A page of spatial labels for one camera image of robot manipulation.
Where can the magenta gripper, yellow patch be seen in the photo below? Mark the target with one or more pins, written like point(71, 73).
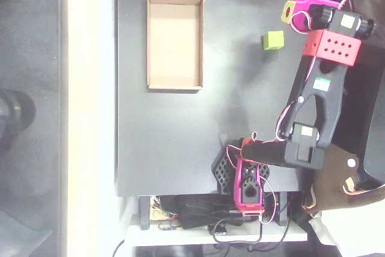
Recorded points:
point(301, 4)

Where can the green cube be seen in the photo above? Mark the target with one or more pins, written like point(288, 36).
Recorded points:
point(274, 39)

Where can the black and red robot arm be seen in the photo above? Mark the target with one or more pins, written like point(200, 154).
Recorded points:
point(322, 88)

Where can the black perforated arm base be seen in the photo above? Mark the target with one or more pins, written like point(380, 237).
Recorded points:
point(222, 169)

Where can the cardboard box tray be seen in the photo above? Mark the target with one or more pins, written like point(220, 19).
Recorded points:
point(174, 40)

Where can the grey-brown cloth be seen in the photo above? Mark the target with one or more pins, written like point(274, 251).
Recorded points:
point(370, 1)

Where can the brown felt bag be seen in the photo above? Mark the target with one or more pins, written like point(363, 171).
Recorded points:
point(334, 187)

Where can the black plug connector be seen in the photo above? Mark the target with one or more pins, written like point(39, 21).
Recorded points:
point(219, 230)

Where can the light wooden tag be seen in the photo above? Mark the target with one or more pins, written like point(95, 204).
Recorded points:
point(157, 213)

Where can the small circuit board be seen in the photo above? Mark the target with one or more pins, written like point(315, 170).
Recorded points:
point(170, 227)

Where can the white shelf board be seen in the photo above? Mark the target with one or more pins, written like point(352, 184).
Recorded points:
point(180, 236)

